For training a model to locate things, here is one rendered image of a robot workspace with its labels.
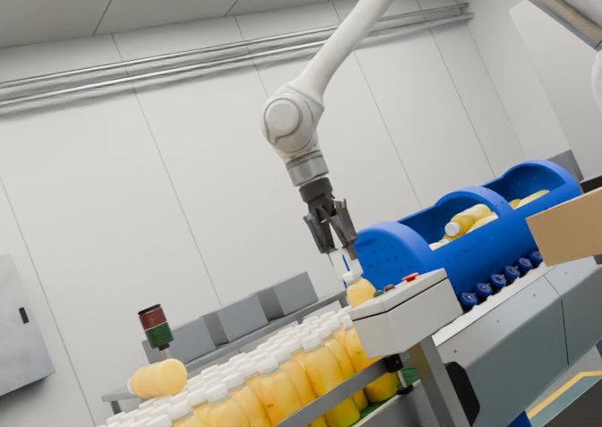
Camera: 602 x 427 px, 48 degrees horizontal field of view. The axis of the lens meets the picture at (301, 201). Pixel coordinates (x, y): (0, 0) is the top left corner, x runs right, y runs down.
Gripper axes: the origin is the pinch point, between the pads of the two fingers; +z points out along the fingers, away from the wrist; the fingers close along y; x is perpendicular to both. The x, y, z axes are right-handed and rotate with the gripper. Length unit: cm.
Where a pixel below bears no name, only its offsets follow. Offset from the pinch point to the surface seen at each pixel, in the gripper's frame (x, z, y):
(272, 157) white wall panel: -264, -90, 314
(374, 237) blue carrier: -18.1, -2.8, 5.8
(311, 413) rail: 32.8, 21.2, -11.4
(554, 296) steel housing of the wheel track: -67, 32, -4
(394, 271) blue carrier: -18.1, 6.8, 4.1
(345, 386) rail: 23.1, 20.4, -11.4
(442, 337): -18.1, 25.2, -2.2
